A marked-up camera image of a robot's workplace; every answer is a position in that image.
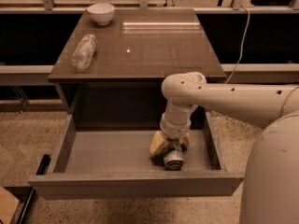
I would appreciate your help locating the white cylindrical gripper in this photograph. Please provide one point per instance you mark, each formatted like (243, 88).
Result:
(174, 129)

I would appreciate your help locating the crushed 7up can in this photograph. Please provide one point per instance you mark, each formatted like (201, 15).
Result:
(173, 156)

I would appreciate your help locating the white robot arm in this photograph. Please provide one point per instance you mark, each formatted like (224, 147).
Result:
(271, 183)

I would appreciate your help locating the grey cabinet with glossy top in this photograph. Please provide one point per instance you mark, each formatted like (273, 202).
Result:
(121, 89)

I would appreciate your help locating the open grey top drawer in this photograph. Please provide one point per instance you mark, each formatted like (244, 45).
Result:
(117, 164)

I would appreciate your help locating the clear plastic water bottle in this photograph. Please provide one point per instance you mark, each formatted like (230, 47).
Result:
(83, 53)

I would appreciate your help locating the white ceramic bowl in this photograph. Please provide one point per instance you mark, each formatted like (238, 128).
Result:
(101, 13)

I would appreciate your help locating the wooden board corner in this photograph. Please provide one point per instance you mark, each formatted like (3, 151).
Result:
(8, 206)

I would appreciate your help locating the metal railing frame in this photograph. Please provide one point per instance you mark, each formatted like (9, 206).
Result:
(149, 0)

